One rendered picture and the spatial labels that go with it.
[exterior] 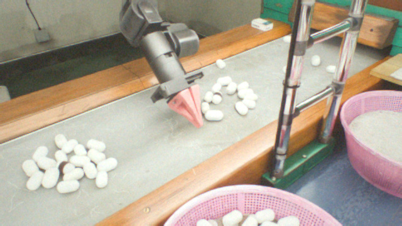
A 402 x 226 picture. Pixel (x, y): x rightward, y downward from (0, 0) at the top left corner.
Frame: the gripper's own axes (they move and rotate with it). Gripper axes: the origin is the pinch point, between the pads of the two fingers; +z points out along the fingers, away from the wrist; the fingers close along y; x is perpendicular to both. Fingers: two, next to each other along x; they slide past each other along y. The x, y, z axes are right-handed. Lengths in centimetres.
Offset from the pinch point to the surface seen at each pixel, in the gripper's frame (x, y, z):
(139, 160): 2.1, -13.3, 1.1
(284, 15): 15, 60, -22
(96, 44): 190, 71, -116
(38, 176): 4.3, -28.6, -4.3
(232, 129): -0.8, 5.8, 4.3
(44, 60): 191, 29, -115
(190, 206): -10.0, -14.4, 11.4
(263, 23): 15, 49, -21
